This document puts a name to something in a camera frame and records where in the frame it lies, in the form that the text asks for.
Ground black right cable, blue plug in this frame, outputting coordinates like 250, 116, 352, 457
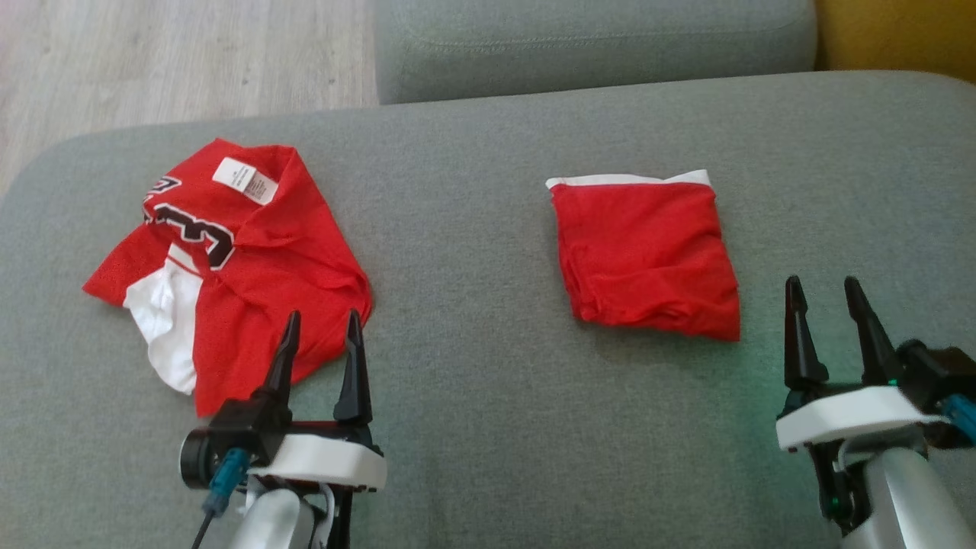
942, 395, 976, 443

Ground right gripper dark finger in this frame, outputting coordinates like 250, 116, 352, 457
845, 276, 902, 386
785, 275, 829, 391

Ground red shorts with white waistband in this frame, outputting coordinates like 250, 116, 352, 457
545, 169, 742, 342

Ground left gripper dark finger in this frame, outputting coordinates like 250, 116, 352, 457
334, 309, 373, 424
263, 310, 301, 413

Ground large grey sofa chaise seat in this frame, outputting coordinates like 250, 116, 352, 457
0, 70, 976, 549

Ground black cable, blue plug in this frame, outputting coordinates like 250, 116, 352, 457
942, 395, 976, 443
191, 448, 252, 549

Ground red jersey with number print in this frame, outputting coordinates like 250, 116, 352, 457
82, 137, 374, 419

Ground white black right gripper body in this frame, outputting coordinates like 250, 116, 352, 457
776, 380, 950, 454

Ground wide yellow sofa backrest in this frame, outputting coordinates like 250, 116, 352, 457
814, 0, 976, 83

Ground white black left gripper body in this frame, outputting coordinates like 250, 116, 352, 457
181, 421, 387, 493

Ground black left cable, blue plug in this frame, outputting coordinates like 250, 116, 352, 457
191, 448, 252, 549

